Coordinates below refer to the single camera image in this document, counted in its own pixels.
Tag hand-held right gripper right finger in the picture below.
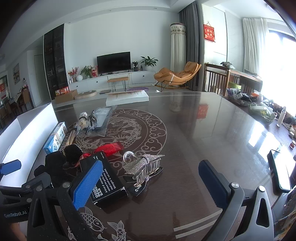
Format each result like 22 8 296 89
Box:
198 159 274 241

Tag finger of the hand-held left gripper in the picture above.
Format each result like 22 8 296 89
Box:
0 165 52 197
0 160 22 181

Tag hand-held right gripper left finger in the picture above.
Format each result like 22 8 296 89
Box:
27 159 104 241

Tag black box with white print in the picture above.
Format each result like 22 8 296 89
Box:
80 151 129 208

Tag black fabric hair bow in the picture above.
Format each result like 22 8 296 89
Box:
45 144 84 187

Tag white storage box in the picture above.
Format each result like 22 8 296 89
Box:
0 102 59 176

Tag red packet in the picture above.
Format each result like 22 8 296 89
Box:
94 141 123 160

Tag blue white medicine box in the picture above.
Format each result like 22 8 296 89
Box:
43 122 68 155

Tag silver rhinestone hair claw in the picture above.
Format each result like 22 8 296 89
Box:
122 151 166 197

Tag cotton swabs bag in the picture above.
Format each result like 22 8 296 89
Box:
79 112 93 130

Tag phone case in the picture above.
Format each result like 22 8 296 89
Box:
91 106 117 138

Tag red ribbon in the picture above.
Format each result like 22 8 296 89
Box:
80 153 93 166

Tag dark hair clip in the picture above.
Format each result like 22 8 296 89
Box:
85 110 97 135

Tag black tablet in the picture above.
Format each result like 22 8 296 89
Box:
267 149 292 193

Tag yellow floral cloth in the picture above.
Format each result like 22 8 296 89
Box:
274 210 296 241

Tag round wooden board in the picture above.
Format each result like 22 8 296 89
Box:
75 90 96 100

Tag brown cardboard box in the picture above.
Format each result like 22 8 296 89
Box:
55 89 78 103

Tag red yellow packets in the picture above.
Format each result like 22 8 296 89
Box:
55 86 70 96

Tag white flat box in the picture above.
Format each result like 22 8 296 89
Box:
106 90 149 105

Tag white bottle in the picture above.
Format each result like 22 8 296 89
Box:
277 107 287 127

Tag beige cardboard sheet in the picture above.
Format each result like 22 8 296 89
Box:
110 91 145 96

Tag white tv cabinet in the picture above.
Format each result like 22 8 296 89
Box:
68 71 156 93

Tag wooden slatted chair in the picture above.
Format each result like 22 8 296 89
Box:
205 64 229 95

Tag wooden bench with metal legs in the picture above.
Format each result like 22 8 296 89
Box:
107 76 130 93

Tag red flowers in vase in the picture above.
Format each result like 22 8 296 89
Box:
68 67 79 82

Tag wooden desk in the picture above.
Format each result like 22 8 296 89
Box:
228 68 263 96

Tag green bushy plant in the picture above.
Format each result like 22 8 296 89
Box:
80 65 94 78

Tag black display cabinet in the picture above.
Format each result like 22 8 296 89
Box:
43 23 70 100

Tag orange lounge chair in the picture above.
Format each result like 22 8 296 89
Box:
154 61 202 91

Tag black television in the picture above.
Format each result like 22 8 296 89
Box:
97 52 131 75

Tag leafy plant in white pot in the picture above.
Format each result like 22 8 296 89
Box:
140 56 159 71

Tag covered standing air conditioner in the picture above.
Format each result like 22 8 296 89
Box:
170 23 187 72

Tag grey curtain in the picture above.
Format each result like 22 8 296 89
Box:
179 3 205 92

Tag white sheer curtain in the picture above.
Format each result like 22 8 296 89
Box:
243 17 270 80

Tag framed wall painting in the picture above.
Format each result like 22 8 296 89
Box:
13 63 20 84

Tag red wall hanging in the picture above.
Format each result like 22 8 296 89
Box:
203 21 216 42

